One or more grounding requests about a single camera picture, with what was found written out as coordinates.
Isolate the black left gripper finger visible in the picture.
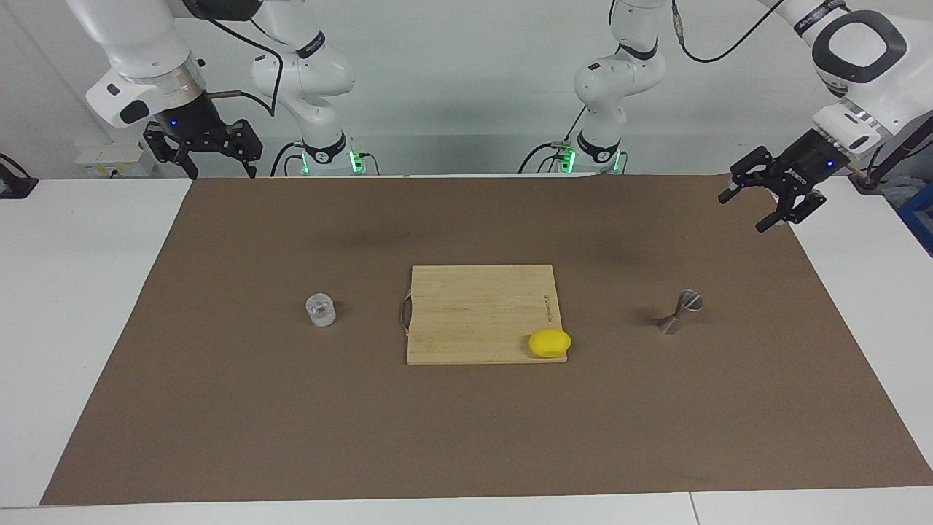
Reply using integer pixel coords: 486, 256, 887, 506
756, 190, 827, 234
718, 146, 778, 203

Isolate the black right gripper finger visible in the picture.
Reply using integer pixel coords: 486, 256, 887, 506
143, 122, 200, 180
221, 118, 264, 179

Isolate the steel double jigger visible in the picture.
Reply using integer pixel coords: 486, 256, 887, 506
658, 289, 703, 335

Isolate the clear glass cup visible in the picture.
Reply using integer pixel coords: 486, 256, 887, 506
305, 293, 336, 328

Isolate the black angled stand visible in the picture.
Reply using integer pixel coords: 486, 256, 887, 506
849, 117, 933, 192

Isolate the crumpled clear plastic bag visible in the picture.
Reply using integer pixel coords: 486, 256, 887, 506
878, 175, 921, 209

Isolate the blue box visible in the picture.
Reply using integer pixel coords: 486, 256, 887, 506
897, 182, 933, 256

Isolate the yellow lemon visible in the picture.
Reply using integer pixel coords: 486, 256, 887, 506
528, 329, 572, 359

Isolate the wooden cutting board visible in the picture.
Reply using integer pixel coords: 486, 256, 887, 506
399, 264, 569, 365

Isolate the brown table mat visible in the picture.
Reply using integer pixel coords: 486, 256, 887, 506
40, 174, 933, 505

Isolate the black right base cable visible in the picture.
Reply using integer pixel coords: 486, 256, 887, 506
270, 141, 307, 177

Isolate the black base cable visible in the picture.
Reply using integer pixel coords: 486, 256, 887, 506
519, 106, 587, 174
270, 141, 307, 177

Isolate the white wall socket box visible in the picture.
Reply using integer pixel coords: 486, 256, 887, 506
75, 142, 155, 178

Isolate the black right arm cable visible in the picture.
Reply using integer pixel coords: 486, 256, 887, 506
191, 15, 284, 117

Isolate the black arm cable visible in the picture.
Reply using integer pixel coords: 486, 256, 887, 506
191, 15, 284, 117
669, 0, 897, 183

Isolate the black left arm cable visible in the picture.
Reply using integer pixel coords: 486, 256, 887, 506
669, 0, 897, 183

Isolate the black clamp mount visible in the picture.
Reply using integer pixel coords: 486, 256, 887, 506
0, 153, 39, 199

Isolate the black left base cable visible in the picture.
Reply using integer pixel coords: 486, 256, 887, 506
519, 106, 587, 174

